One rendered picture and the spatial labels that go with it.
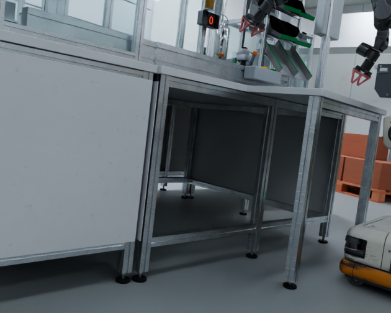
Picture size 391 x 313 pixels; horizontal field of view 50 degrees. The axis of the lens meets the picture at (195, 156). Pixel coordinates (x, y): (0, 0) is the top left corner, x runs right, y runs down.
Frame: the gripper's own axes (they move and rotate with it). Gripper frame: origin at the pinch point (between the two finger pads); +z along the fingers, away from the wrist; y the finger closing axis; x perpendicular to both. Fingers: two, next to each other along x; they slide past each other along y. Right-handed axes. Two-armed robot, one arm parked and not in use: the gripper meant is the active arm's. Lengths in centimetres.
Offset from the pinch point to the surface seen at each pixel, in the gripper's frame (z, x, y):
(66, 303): 70, 101, 105
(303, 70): 4, 13, -48
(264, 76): 2.0, 35.9, 11.7
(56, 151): 35, 63, 112
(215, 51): 47, -61, -54
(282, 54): 3.1, 3.3, -34.5
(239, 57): 10.4, 8.9, 2.2
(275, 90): -2, 53, 22
